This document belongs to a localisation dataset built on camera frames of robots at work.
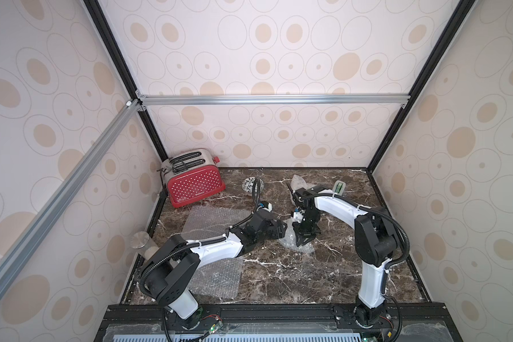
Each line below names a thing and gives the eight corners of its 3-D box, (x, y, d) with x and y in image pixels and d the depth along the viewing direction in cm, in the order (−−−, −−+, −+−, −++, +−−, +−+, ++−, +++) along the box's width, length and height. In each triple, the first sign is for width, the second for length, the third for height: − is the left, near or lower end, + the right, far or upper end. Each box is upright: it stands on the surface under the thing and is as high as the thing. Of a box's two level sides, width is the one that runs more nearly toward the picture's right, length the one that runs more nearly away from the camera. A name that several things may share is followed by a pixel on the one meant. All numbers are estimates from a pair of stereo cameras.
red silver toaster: (176, 209, 105) (163, 184, 90) (172, 182, 117) (160, 155, 102) (227, 194, 111) (222, 169, 96) (218, 170, 123) (212, 144, 108)
